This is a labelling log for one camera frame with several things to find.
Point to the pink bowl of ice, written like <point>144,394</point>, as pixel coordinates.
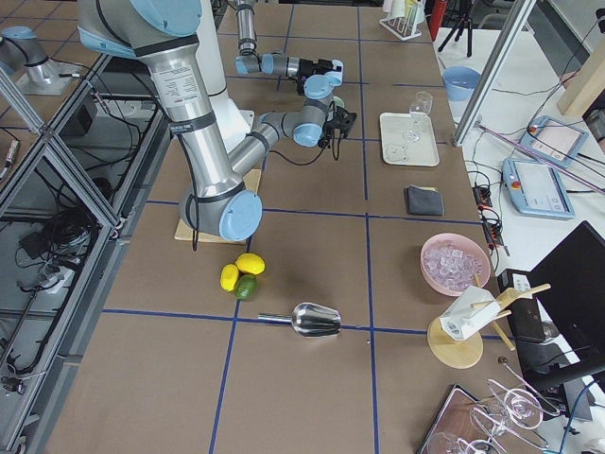
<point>450,263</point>

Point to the yellow lemon left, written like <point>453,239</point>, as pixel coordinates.
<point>229,276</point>

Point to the white wire cup rack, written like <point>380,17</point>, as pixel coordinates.
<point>403,18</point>

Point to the blue teach pendant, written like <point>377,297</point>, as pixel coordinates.
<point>536,190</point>
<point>554,140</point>

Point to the green ceramic bowl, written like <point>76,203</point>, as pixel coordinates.
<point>338,102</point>

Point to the grey folded cloth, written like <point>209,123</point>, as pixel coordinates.
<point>423,201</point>

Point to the metal ice scoop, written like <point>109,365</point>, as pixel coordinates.
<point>309,320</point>

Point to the wooden cutting board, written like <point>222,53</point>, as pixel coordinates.
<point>250,182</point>

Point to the dark wooden tray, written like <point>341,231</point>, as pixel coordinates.
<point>452,429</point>

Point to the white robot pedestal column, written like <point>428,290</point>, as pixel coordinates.
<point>233,123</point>

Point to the black laptop monitor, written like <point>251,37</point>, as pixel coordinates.
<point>574,269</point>

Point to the hanging wine glasses rack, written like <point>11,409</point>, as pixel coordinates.
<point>510,415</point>

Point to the black camera tripod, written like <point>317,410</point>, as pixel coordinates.
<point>464,25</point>

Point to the blue bowl with fork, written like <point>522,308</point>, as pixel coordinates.
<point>460,82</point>

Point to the wooden stand with white box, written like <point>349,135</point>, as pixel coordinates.
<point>454,337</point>

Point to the cream bear tray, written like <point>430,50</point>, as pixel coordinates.
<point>405,141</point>

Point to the clear wine glass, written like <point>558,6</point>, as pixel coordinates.
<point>419,111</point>

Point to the light blue plastic cup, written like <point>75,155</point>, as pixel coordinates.
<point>335,74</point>

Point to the red cylinder bottle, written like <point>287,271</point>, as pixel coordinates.
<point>436,17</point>

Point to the yellow lemon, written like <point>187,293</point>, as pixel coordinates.
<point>250,263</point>
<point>229,276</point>

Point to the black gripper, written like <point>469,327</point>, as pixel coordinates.
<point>318,65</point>
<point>338,118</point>

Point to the aluminium frame post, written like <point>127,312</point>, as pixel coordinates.
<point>502,47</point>

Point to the yellow lemon upper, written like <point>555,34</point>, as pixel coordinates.
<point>250,263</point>

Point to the near blue teach pendant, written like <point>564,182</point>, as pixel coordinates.
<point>536,190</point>

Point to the wooden plank post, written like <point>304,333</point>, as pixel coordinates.
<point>585,86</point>

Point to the green lime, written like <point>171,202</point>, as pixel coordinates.
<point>245,287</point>

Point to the far blue teach pendant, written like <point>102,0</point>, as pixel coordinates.
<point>554,140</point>

